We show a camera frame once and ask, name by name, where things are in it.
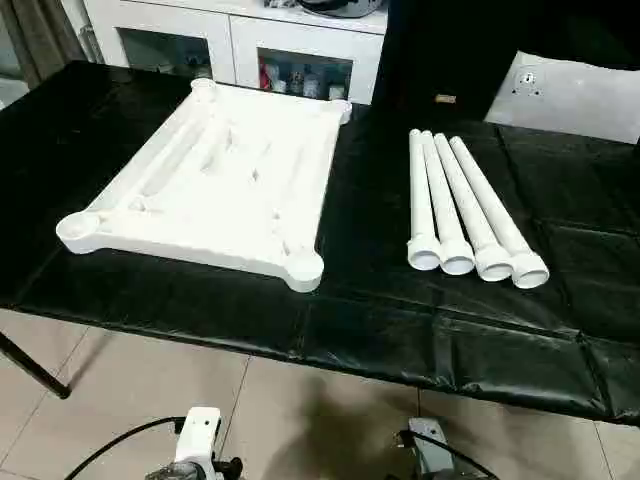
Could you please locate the white plastic table top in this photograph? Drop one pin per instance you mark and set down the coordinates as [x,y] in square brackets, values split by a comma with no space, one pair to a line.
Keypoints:
[225,200]

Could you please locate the white plastic table leg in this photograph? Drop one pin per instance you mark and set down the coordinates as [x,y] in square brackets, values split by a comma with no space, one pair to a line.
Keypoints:
[420,200]
[466,200]
[442,200]
[489,200]

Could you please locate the black metal stand leg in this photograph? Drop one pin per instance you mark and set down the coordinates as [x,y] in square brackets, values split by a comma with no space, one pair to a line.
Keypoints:
[35,367]

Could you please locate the black table mat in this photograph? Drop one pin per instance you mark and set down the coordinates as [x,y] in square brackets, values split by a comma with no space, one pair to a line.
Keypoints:
[400,325]

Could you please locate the red packet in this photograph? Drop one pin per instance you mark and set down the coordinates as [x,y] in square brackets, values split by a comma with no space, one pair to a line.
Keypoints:
[263,72]

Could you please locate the white glass-door cabinet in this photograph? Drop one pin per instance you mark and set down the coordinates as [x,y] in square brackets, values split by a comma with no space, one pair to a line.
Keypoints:
[225,30]

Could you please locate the grey brown curtain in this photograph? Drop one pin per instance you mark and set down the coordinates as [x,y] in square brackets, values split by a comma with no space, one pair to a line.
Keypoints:
[40,30]

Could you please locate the grey helmet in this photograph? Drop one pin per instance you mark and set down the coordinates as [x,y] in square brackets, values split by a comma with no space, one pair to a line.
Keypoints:
[340,7]

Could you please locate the black box with gold label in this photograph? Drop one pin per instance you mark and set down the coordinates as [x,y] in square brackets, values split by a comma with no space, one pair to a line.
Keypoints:
[425,50]

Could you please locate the white bag with round fitting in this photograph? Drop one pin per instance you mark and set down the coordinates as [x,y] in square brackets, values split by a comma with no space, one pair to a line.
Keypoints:
[575,100]

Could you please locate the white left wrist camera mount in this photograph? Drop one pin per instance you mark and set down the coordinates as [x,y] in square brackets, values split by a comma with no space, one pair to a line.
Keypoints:
[197,440]

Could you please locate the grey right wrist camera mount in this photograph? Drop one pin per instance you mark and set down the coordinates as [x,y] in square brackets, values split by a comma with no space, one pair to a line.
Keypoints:
[430,450]

